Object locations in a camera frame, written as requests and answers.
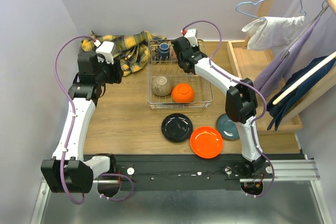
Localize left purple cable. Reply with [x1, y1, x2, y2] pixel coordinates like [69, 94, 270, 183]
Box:
[53, 34, 102, 205]

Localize purple garment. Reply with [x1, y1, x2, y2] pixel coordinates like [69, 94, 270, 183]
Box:
[253, 17, 320, 98]

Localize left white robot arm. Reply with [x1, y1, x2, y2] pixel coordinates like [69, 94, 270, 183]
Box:
[41, 50, 123, 194]

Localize navy blue garment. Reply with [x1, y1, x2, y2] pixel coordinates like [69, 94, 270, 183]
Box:
[266, 56, 336, 131]

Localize yellow plaid shirt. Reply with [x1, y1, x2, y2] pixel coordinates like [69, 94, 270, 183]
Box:
[91, 30, 166, 76]

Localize white camera module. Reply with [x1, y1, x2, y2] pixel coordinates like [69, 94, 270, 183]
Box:
[181, 28, 198, 47]
[93, 40, 115, 65]

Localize left white camera module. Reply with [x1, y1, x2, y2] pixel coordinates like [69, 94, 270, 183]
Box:
[93, 40, 115, 65]

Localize white cloth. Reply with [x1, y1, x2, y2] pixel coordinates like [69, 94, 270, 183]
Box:
[241, 16, 305, 51]

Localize purple cable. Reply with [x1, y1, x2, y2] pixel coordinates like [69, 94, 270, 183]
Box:
[53, 34, 102, 205]
[181, 19, 276, 198]

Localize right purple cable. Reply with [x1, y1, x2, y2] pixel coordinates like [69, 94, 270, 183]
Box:
[181, 19, 276, 198]

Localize right white camera module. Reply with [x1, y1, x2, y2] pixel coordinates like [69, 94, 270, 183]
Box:
[181, 28, 198, 47]

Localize aluminium rail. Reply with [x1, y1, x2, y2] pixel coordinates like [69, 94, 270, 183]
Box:
[41, 156, 319, 187]

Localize blue mug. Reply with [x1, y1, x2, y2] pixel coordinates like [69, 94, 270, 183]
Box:
[157, 42, 170, 60]

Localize grey wire hanger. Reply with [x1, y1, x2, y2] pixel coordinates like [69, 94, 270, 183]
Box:
[280, 1, 329, 60]

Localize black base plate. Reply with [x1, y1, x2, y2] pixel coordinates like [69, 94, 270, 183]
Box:
[86, 153, 274, 192]

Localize orange bowl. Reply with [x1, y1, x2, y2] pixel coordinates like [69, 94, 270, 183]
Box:
[171, 83, 195, 103]

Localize orange plate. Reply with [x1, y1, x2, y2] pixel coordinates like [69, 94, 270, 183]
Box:
[190, 126, 224, 159]

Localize teal blue plate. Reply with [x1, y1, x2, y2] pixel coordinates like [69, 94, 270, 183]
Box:
[216, 114, 239, 141]

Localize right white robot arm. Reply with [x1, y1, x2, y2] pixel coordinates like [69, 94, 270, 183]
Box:
[171, 37, 266, 178]

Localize wire metal dish rack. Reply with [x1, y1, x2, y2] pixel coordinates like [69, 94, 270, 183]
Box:
[147, 39, 213, 109]

